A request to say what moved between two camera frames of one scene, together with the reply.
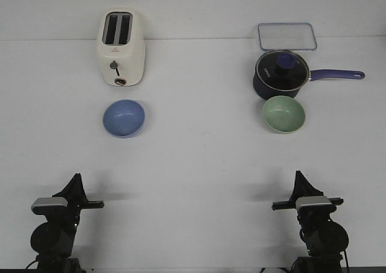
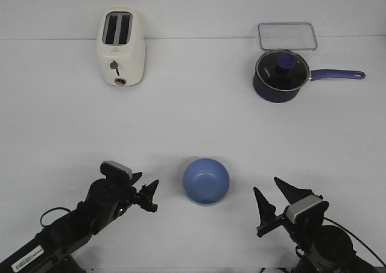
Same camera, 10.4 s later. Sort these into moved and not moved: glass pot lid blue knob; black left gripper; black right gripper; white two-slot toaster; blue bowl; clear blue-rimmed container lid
Moved: black left gripper; blue bowl; black right gripper
Not moved: clear blue-rimmed container lid; glass pot lid blue knob; white two-slot toaster
